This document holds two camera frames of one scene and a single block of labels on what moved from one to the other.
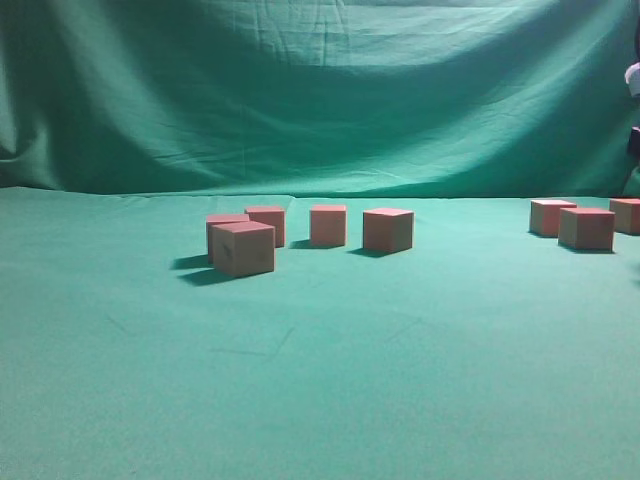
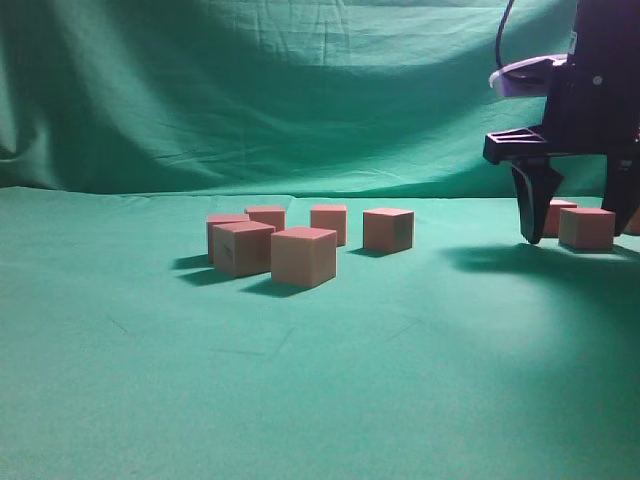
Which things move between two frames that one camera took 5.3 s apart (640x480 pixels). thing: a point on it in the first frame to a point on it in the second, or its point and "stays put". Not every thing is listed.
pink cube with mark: [243, 248] stays put
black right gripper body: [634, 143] to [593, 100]
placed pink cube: [217, 220] stays put
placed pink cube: [389, 229] stays put
